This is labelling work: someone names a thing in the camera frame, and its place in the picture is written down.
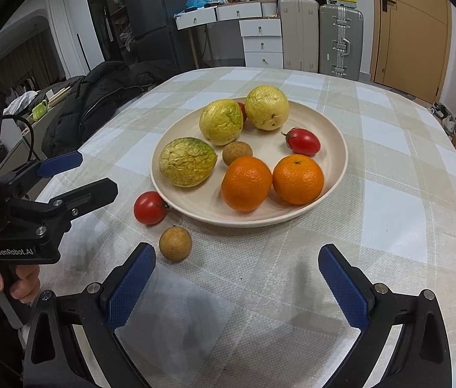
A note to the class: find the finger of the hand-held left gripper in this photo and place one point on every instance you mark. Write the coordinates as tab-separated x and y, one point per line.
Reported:
90	194
60	163

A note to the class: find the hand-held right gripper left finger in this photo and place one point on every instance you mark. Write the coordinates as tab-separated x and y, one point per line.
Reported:
131	287

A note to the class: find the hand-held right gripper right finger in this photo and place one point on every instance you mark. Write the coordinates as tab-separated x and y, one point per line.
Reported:
343	287

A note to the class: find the brown longan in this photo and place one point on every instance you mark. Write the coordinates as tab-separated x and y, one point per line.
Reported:
237	152
175	243

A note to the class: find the red cherry tomato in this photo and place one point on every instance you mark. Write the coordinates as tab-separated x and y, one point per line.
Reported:
151	208
303	141
243	112

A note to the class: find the green-yellow wrinkled passion fruit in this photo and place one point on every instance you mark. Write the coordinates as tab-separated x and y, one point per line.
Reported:
187	161

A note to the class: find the cream round plate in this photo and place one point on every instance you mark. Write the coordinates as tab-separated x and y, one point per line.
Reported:
195	206

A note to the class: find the plain orange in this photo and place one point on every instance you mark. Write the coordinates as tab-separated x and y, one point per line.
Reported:
247	184

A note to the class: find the large yellow wrinkled passion fruit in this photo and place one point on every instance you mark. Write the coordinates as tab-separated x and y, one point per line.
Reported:
221	122

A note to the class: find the green plastic container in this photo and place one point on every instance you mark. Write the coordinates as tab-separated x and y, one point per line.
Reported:
38	110

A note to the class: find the black jacket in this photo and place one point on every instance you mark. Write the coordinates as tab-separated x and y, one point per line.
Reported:
90	101

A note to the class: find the orange with green stem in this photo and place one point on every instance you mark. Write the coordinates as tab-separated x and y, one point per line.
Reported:
298	180

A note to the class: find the white cabinet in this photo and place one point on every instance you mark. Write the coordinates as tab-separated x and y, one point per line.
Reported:
76	28

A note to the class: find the dark shelf unit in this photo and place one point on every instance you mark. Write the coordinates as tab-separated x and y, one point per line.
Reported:
114	16

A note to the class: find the black refrigerator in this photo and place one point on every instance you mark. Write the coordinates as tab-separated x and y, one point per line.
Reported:
151	8

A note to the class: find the loose sneakers group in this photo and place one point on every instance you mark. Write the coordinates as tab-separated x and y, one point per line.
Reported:
446	119

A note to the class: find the blue plastic bag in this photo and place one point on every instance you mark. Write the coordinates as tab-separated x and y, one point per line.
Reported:
197	2

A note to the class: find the white desk with drawers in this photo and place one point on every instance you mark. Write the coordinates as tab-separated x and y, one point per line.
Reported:
262	44

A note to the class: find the silver suitcase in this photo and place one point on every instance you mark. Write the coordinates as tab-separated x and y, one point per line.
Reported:
341	40

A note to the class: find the beige suitcase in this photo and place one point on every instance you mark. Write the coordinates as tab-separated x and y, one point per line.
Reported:
298	36

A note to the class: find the wooden door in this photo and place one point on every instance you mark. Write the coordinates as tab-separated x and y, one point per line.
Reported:
409	28

